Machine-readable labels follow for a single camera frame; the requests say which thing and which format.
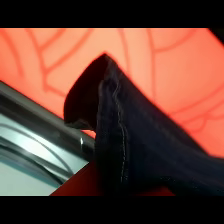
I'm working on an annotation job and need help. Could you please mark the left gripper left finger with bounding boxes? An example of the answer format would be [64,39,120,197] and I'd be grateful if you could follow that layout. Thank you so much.
[50,162,101,197]

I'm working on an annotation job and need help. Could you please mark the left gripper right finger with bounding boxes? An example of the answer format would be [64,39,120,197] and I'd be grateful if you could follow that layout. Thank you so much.
[131,186,176,197]

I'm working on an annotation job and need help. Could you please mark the dark blue jeans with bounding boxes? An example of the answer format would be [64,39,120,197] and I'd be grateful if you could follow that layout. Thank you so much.
[63,53,224,197]

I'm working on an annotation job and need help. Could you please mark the silver frame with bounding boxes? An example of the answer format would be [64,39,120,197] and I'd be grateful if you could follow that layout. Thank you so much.
[0,79,96,197]

